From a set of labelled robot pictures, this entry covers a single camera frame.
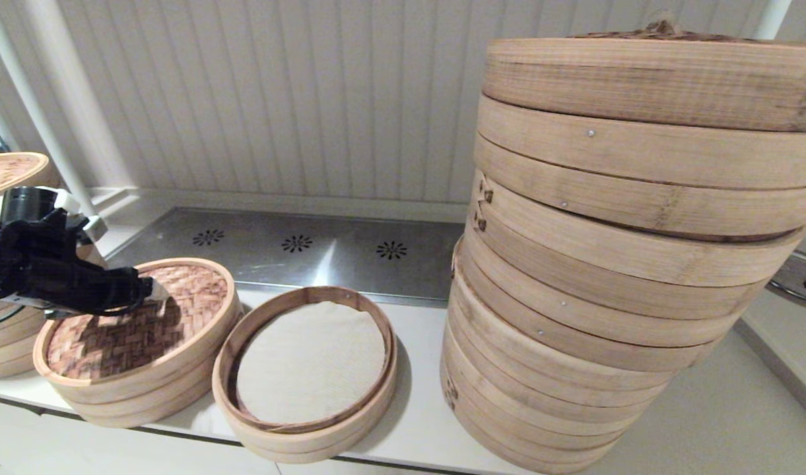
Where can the round steel basin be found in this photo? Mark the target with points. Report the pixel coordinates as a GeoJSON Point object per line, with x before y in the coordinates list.
{"type": "Point", "coordinates": [795, 290]}

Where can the small bamboo steamer basket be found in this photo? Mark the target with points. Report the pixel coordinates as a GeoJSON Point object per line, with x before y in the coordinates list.
{"type": "Point", "coordinates": [145, 412]}
{"type": "Point", "coordinates": [310, 445]}

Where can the perforated stainless steel panel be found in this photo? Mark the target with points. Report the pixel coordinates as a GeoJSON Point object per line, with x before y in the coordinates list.
{"type": "Point", "coordinates": [350, 264]}

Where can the thin white pole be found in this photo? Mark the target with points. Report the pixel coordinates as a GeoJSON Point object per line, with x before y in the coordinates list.
{"type": "Point", "coordinates": [774, 16]}
{"type": "Point", "coordinates": [28, 86]}

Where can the black white wrist camera unit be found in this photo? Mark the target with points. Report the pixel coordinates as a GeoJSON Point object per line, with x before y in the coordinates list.
{"type": "Point", "coordinates": [26, 201]}

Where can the beige cabinet door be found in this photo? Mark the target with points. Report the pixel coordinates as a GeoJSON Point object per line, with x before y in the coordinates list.
{"type": "Point", "coordinates": [6, 435]}

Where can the large woven bamboo steamer lid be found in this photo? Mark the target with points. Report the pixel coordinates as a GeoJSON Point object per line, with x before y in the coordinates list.
{"type": "Point", "coordinates": [640, 79]}
{"type": "Point", "coordinates": [6, 171]}

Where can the beige steamer liner cloth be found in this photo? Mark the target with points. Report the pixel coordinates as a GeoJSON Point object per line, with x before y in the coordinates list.
{"type": "Point", "coordinates": [310, 363]}

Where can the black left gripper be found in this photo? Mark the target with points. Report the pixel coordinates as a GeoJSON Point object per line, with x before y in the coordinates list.
{"type": "Point", "coordinates": [53, 270]}

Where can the thick white column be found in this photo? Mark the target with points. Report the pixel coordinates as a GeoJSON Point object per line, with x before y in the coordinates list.
{"type": "Point", "coordinates": [77, 86]}

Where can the small woven bamboo steamer lid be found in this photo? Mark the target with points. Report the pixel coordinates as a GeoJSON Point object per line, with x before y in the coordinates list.
{"type": "Point", "coordinates": [178, 297]}

